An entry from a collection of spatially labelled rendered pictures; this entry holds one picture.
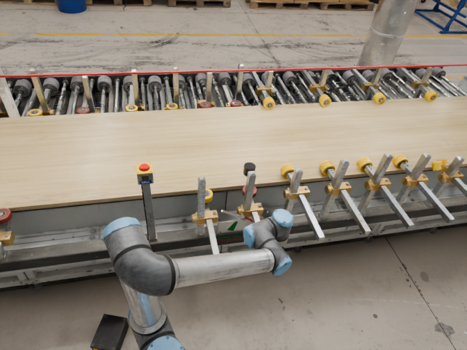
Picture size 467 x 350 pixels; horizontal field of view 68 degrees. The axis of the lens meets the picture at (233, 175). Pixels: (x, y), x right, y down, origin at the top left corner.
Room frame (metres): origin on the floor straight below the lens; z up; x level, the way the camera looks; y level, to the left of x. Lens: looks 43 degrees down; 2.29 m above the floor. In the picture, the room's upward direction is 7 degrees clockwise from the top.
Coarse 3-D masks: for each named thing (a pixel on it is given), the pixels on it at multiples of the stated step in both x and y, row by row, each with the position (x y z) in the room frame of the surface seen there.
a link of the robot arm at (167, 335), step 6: (156, 336) 0.55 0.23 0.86; (162, 336) 0.56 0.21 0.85; (168, 336) 0.55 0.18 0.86; (174, 336) 0.58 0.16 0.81; (150, 342) 0.53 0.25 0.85; (156, 342) 0.52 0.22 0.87; (162, 342) 0.52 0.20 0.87; (168, 342) 0.53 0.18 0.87; (174, 342) 0.53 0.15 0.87; (144, 348) 0.51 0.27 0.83; (150, 348) 0.50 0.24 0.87; (156, 348) 0.50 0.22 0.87; (162, 348) 0.50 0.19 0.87; (168, 348) 0.51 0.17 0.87; (174, 348) 0.51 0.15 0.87; (180, 348) 0.52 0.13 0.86
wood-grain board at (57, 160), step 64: (0, 128) 1.66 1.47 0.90; (64, 128) 1.73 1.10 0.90; (128, 128) 1.81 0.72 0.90; (192, 128) 1.89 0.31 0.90; (256, 128) 1.97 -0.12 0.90; (320, 128) 2.06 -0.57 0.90; (384, 128) 2.16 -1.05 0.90; (448, 128) 2.26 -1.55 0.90; (0, 192) 1.15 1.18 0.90; (64, 192) 1.20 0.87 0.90; (128, 192) 1.25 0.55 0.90; (192, 192) 1.33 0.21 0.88
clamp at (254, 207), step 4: (252, 204) 1.30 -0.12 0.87; (256, 204) 1.30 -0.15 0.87; (240, 208) 1.26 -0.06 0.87; (252, 208) 1.27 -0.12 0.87; (256, 208) 1.27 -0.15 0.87; (260, 208) 1.28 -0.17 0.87; (240, 212) 1.24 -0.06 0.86; (244, 212) 1.24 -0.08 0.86; (248, 212) 1.25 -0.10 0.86; (260, 212) 1.27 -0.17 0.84; (248, 216) 1.25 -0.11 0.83
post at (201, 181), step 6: (198, 180) 1.19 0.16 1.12; (204, 180) 1.19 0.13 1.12; (198, 186) 1.19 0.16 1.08; (204, 186) 1.19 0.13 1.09; (198, 192) 1.18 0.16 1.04; (204, 192) 1.19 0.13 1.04; (198, 198) 1.18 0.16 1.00; (204, 198) 1.19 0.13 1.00; (198, 204) 1.18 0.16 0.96; (204, 204) 1.19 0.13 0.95; (198, 210) 1.18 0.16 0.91; (204, 210) 1.19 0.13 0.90; (198, 216) 1.18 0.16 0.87; (198, 228) 1.18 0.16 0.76
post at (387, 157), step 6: (384, 156) 1.49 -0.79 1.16; (390, 156) 1.48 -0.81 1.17; (384, 162) 1.47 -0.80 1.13; (390, 162) 1.48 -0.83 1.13; (378, 168) 1.49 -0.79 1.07; (384, 168) 1.47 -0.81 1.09; (378, 174) 1.47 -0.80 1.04; (372, 180) 1.49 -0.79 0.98; (378, 180) 1.47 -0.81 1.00; (366, 192) 1.49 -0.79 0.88; (372, 192) 1.47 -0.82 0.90; (366, 198) 1.47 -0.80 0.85; (360, 204) 1.49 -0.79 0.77; (366, 204) 1.47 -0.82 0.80; (360, 210) 1.47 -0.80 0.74
